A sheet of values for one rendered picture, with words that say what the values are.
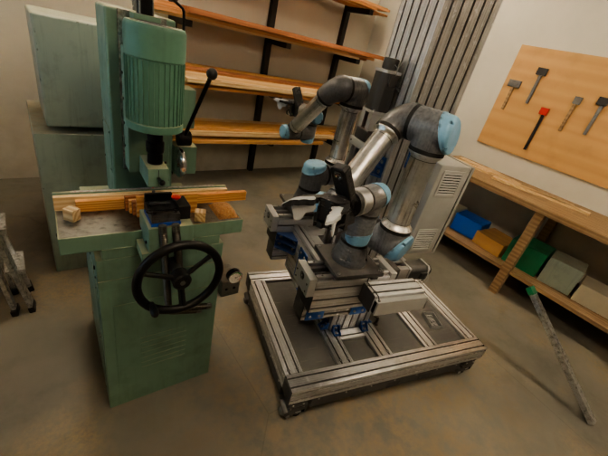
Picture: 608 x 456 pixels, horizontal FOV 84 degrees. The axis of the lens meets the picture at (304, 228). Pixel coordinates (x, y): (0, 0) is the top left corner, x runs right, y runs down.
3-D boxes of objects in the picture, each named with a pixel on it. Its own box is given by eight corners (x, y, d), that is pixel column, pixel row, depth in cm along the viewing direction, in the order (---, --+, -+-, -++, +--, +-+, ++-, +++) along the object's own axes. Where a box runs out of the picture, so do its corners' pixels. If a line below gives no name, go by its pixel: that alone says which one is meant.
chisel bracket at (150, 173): (147, 191, 119) (147, 168, 114) (139, 175, 128) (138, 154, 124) (169, 190, 123) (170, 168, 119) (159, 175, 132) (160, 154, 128)
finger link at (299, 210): (280, 223, 80) (317, 223, 83) (282, 200, 77) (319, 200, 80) (277, 218, 82) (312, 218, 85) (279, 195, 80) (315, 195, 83)
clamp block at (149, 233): (147, 253, 107) (147, 230, 103) (137, 232, 116) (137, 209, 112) (194, 246, 116) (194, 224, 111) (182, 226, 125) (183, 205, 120)
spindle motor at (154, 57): (131, 136, 103) (128, 19, 88) (121, 118, 115) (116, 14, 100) (189, 137, 113) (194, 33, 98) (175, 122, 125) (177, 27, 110)
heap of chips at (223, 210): (219, 219, 129) (219, 213, 128) (207, 204, 137) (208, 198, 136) (239, 217, 134) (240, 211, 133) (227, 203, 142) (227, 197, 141)
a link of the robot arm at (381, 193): (387, 213, 100) (397, 186, 96) (367, 221, 93) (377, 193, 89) (365, 202, 104) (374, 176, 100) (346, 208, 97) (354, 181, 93)
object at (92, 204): (76, 213, 113) (75, 202, 111) (75, 210, 114) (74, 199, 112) (245, 200, 149) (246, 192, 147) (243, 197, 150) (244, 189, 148)
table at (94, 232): (61, 275, 96) (57, 258, 93) (55, 222, 116) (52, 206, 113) (252, 244, 130) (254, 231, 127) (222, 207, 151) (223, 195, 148)
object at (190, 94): (174, 128, 134) (175, 88, 126) (167, 121, 140) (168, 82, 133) (194, 128, 138) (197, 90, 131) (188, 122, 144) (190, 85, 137)
